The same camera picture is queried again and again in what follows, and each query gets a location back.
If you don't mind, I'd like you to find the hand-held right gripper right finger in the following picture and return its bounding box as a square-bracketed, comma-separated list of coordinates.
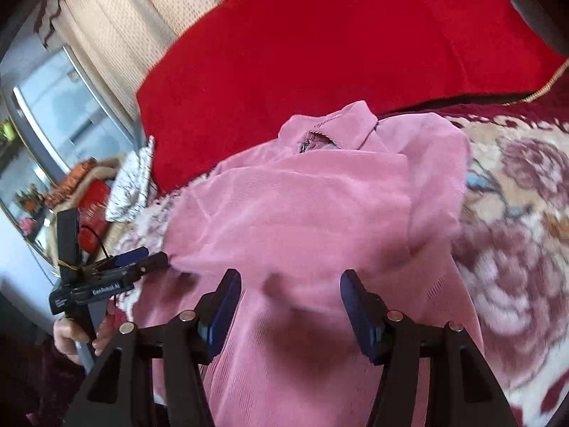
[339, 269, 520, 427]

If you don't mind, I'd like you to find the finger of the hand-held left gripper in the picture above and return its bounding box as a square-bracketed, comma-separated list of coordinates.
[116, 252, 170, 277]
[108, 246, 150, 268]

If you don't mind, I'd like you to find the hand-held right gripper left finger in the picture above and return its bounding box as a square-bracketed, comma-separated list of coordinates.
[64, 268, 243, 427]

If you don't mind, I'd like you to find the pink corduroy jacket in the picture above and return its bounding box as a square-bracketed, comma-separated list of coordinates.
[129, 100, 485, 427]

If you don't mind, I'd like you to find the person's left forearm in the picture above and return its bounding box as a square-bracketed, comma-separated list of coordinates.
[18, 338, 94, 427]

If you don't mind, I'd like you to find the person's left hand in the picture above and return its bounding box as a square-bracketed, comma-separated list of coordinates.
[52, 308, 117, 366]

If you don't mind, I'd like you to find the red box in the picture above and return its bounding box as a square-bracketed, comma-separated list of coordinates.
[78, 180, 112, 251]

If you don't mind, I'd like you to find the black and white patterned cloth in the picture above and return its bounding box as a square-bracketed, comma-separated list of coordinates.
[104, 136, 156, 224]

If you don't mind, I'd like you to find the beige cloth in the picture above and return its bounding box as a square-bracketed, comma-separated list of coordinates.
[67, 155, 126, 197]

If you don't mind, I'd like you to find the orange patterned cloth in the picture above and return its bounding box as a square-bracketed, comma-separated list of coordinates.
[44, 164, 96, 209]

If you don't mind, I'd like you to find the flowering potted plant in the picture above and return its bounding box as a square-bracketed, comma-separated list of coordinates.
[15, 184, 46, 215]

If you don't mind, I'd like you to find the window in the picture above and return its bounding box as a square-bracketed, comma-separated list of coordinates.
[0, 44, 139, 250]

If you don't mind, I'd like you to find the floral fleece blanket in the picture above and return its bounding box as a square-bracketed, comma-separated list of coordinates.
[107, 93, 569, 427]

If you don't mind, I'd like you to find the green potted plant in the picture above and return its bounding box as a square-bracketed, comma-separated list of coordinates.
[0, 116, 19, 144]

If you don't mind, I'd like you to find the cream dotted curtain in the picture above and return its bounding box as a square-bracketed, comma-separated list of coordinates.
[36, 0, 232, 130]

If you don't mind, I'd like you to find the red pillow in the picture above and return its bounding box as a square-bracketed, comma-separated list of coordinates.
[135, 0, 569, 194]

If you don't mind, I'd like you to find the black cable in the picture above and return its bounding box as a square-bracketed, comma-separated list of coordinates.
[80, 225, 108, 261]

